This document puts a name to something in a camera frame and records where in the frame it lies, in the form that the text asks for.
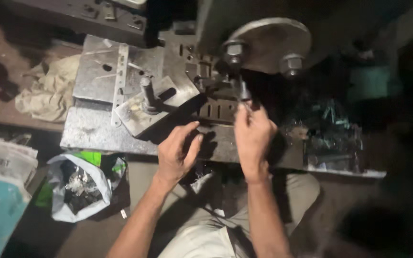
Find person's right hand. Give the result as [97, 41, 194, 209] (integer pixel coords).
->
[234, 103, 278, 183]

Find person's left hand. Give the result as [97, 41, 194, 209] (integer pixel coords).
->
[155, 121, 204, 184]

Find slotted metal die block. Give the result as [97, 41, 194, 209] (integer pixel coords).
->
[196, 96, 243, 126]

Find large hex nut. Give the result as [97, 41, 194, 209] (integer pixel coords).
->
[280, 53, 304, 78]
[222, 39, 246, 67]

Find press machine flywheel disc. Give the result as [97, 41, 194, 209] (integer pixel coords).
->
[224, 17, 312, 75]

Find heap of metal scrap parts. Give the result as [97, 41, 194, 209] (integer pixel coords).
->
[282, 100, 365, 172]

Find person's beige trousers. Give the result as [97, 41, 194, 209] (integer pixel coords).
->
[156, 171, 321, 258]

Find perforated metal strip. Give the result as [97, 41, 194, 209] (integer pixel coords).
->
[110, 43, 130, 128]

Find square steel plate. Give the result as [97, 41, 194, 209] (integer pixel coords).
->
[72, 34, 165, 104]

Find green plastic bag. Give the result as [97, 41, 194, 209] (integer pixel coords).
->
[34, 150, 127, 209]

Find white bag of metal scrap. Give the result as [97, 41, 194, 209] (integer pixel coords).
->
[47, 153, 113, 223]

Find crumpled beige rag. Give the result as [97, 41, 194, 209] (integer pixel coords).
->
[14, 54, 82, 123]

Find pile of newspapers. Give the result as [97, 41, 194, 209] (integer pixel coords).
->
[0, 132, 39, 219]

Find steel plate with post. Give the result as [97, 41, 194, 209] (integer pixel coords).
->
[114, 75, 201, 138]

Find large steel base plate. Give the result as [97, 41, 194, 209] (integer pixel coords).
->
[60, 97, 307, 170]

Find dark metal machine frame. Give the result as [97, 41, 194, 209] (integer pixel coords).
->
[9, 0, 150, 48]

